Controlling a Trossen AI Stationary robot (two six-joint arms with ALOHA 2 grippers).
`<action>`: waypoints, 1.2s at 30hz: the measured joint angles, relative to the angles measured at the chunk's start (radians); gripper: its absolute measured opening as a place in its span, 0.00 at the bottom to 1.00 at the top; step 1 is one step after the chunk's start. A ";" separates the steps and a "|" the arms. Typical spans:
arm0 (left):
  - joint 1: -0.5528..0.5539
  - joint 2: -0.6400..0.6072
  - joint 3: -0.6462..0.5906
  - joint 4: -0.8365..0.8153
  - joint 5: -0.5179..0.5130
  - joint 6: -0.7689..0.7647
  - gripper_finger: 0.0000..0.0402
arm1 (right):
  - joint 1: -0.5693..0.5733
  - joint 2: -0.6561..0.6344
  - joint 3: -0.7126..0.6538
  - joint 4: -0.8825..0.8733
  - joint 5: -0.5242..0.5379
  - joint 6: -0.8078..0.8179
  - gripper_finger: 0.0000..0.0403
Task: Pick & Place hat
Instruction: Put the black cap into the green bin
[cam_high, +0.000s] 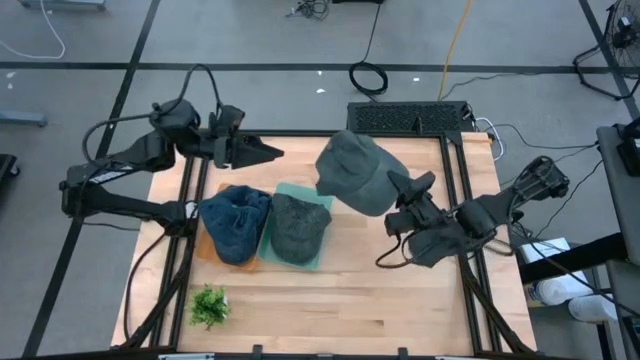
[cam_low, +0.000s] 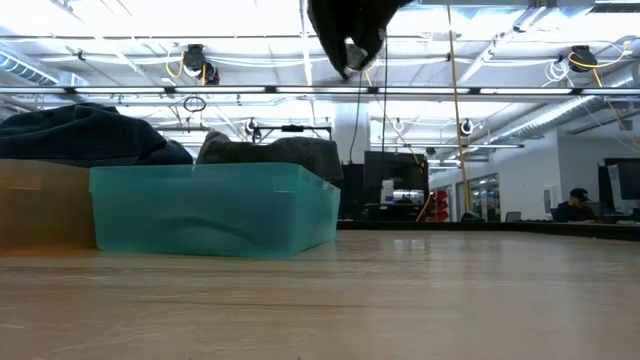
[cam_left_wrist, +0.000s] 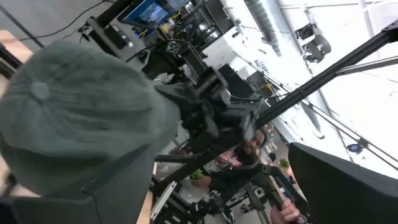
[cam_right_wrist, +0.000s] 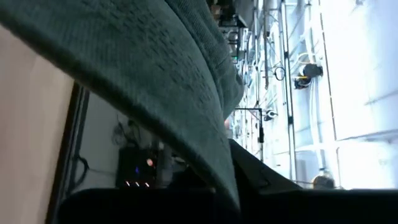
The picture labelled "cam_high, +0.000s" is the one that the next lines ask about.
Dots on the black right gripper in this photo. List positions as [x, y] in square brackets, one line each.
[420, 220]

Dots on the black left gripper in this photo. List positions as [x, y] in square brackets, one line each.
[227, 122]

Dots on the dark green cap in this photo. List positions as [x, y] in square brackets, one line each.
[435, 248]
[355, 170]
[300, 230]

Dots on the dark blue cap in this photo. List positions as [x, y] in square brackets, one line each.
[235, 225]

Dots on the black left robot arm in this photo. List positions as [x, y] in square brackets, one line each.
[125, 157]

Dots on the black perforated box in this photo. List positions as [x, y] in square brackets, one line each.
[400, 116]

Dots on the green mat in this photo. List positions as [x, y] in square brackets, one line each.
[325, 235]

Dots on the white cardboard box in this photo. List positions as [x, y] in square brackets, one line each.
[542, 249]

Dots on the small green plant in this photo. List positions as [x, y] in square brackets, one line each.
[209, 306]

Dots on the black desk beam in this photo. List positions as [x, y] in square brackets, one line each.
[575, 257]

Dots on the white paper towel roll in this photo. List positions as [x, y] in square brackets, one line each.
[565, 289]

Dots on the grey desk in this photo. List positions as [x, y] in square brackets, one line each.
[620, 200]

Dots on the white plastic container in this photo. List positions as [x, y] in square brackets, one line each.
[592, 308]

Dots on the black box device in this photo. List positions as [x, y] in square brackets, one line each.
[631, 150]

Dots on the grey stand foot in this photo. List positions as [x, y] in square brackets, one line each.
[62, 5]
[22, 119]

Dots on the black floor fan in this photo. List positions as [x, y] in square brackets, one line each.
[625, 25]

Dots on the black aluminium frame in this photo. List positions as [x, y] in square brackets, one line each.
[300, 133]

